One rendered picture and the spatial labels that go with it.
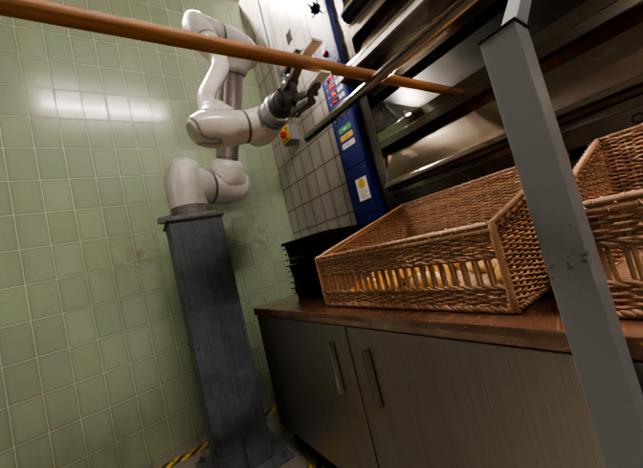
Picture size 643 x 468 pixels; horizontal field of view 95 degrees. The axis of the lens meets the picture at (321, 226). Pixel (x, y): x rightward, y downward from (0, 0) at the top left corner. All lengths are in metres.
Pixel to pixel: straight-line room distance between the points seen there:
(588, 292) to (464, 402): 0.31
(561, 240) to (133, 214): 1.69
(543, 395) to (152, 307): 1.56
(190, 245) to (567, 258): 1.14
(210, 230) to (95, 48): 1.25
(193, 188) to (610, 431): 1.28
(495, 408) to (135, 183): 1.71
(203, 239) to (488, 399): 1.04
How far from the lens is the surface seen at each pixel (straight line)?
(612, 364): 0.45
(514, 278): 0.58
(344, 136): 1.46
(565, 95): 1.03
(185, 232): 1.26
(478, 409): 0.64
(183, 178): 1.34
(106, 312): 1.72
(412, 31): 1.21
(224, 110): 0.97
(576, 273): 0.42
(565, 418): 0.57
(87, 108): 1.97
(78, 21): 0.66
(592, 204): 0.51
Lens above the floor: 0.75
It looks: 4 degrees up
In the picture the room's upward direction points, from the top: 14 degrees counter-clockwise
